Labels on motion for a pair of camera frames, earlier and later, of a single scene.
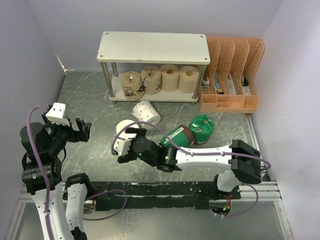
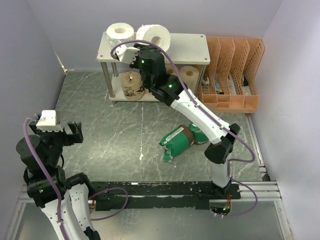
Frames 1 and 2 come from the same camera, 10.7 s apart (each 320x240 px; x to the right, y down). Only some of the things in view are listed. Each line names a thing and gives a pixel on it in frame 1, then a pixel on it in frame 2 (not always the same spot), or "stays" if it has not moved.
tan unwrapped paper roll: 188,78 stays
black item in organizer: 245,82 stays
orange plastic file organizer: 229,85 stays
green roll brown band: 182,136 stays
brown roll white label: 132,88 stays
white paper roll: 122,124 → 120,31
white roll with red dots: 144,111 → 155,33
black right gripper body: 131,154 → 136,64
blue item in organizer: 217,82 stays
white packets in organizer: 232,87 stays
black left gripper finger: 86,135 → 80,136
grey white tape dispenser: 206,82 stays
